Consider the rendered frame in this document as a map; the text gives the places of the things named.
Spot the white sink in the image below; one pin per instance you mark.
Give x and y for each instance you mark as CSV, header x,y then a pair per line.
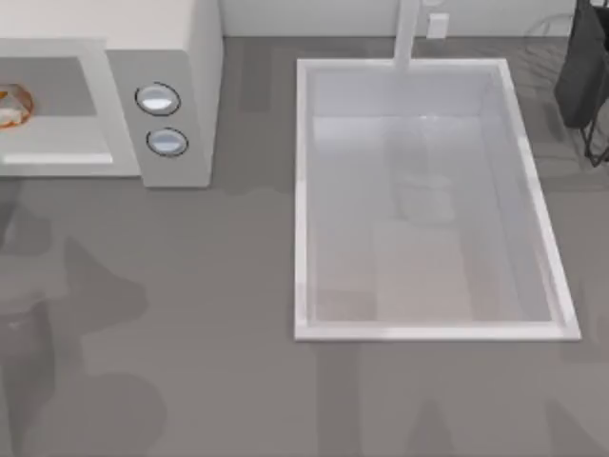
x,y
428,214

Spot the round microwave knob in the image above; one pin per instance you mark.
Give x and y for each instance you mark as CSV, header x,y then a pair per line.
x,y
167,142
157,99

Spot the pale microwave oven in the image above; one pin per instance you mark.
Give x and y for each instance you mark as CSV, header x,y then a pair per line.
x,y
190,95

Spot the tall white tap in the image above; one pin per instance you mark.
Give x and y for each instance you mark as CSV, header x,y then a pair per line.
x,y
406,33

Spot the orange and white bread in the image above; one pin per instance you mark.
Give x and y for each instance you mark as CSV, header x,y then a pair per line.
x,y
13,105

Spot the white wall socket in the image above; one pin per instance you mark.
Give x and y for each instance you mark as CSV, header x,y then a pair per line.
x,y
438,25

